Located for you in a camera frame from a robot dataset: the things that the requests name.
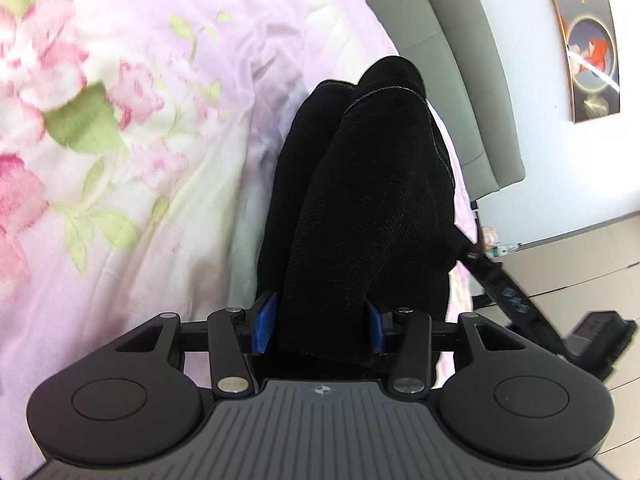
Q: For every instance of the black pants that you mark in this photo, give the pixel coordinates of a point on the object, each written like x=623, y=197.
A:
x=362, y=193

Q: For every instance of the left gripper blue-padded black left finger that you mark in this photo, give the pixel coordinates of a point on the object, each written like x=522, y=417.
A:
x=236, y=340

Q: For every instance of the grey upholstered headboard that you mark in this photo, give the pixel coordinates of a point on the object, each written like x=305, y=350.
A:
x=451, y=43

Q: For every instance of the gold framed wall art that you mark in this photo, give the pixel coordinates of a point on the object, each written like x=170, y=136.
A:
x=593, y=65

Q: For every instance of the pink floral duvet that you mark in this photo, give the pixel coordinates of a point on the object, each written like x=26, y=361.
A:
x=138, y=143

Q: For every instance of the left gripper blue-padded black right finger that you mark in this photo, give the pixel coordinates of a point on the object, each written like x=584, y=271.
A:
x=406, y=345

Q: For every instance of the beige bedside cabinet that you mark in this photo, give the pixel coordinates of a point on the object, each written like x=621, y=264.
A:
x=593, y=271

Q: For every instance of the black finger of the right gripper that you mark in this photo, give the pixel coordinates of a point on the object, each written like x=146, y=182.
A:
x=506, y=294

